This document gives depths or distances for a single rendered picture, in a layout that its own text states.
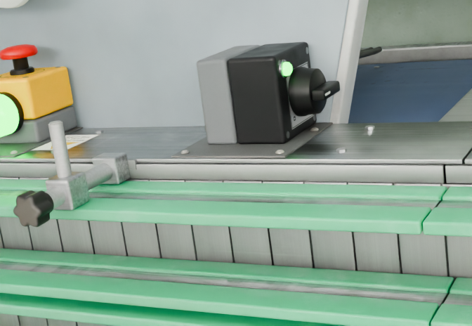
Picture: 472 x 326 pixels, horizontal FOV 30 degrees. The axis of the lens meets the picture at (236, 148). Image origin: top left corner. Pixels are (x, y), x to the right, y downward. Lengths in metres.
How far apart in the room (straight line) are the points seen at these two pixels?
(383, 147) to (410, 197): 0.08
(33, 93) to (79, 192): 0.21
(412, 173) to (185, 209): 0.18
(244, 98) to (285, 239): 0.13
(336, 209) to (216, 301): 0.13
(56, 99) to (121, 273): 0.24
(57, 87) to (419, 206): 0.46
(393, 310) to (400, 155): 0.13
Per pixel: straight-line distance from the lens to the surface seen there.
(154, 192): 0.76
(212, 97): 0.80
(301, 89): 0.78
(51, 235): 0.89
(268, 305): 0.69
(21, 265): 0.88
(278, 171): 0.74
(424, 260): 0.72
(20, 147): 0.94
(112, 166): 0.79
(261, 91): 0.77
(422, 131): 0.78
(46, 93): 0.95
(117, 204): 0.74
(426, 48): 1.33
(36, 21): 1.00
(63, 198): 0.74
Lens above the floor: 1.52
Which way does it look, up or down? 59 degrees down
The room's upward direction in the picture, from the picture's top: 122 degrees counter-clockwise
